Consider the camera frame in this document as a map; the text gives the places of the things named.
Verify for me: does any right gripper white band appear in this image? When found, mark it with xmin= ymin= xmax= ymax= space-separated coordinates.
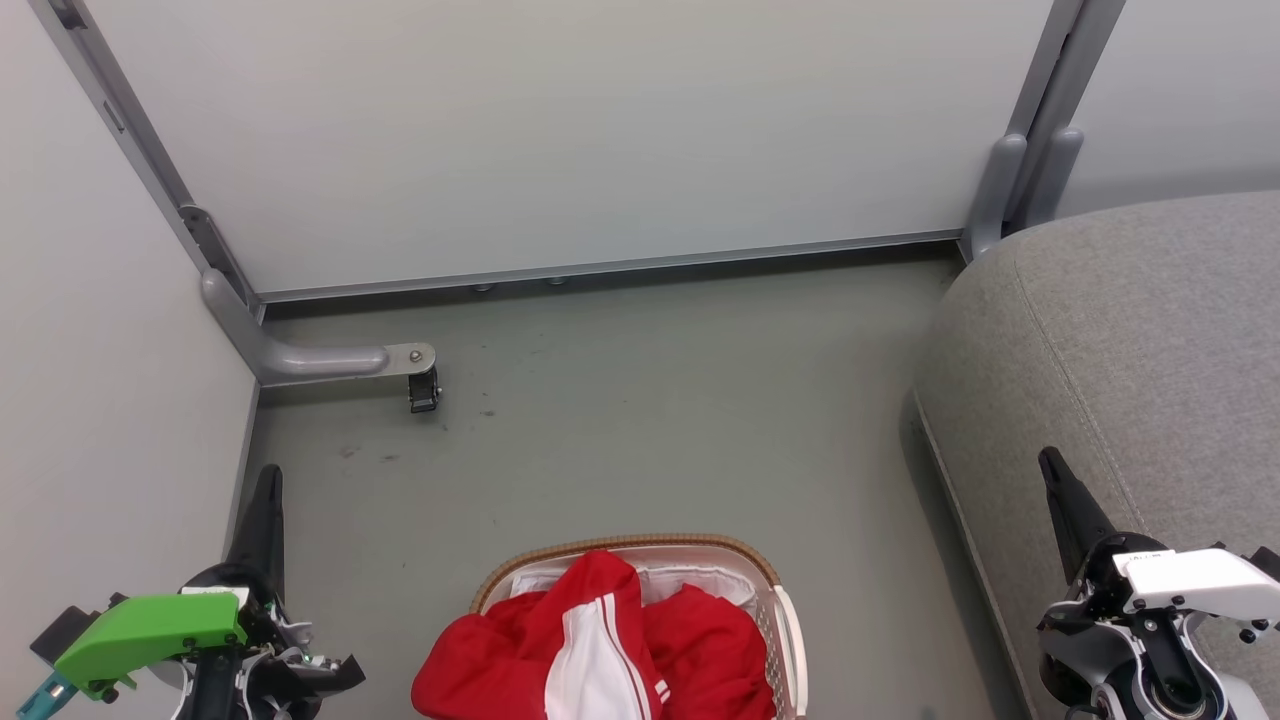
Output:
xmin=1037 ymin=447 xmax=1280 ymax=701

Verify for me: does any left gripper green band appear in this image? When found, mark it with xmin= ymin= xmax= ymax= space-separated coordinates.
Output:
xmin=55 ymin=465 xmax=367 ymax=720

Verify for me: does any red and white jacket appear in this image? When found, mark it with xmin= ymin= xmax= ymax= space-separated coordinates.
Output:
xmin=410 ymin=550 xmax=779 ymax=720

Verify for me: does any grey fabric sofa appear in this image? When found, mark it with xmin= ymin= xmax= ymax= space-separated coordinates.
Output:
xmin=912 ymin=190 xmax=1280 ymax=720

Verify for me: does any grey metal partition foot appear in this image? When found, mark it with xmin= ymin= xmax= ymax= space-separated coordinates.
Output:
xmin=200 ymin=268 xmax=437 ymax=389

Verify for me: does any white wicker-rimmed laundry basket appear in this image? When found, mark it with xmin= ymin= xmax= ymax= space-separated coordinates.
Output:
xmin=470 ymin=533 xmax=809 ymax=720

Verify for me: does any teal cable connector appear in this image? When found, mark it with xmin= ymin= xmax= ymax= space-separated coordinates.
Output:
xmin=14 ymin=668 xmax=77 ymax=720

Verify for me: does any grey metal partition post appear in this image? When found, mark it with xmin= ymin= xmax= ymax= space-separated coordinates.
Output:
xmin=1022 ymin=0 xmax=1128 ymax=231
xmin=30 ymin=0 xmax=266 ymax=321
xmin=960 ymin=0 xmax=1088 ymax=264

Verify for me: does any grey metal partition rail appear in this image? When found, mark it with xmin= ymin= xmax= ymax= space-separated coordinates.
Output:
xmin=255 ymin=230 xmax=966 ymax=304

